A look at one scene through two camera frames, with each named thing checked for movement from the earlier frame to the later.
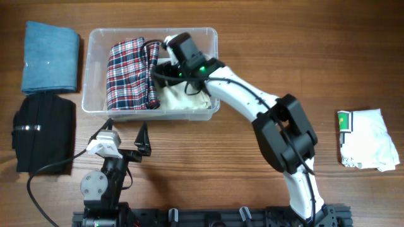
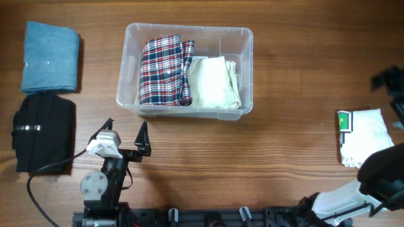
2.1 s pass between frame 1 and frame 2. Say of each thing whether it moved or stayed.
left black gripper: stayed
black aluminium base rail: stayed
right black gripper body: moved
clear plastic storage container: moved
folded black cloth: stayed
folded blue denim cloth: stayed
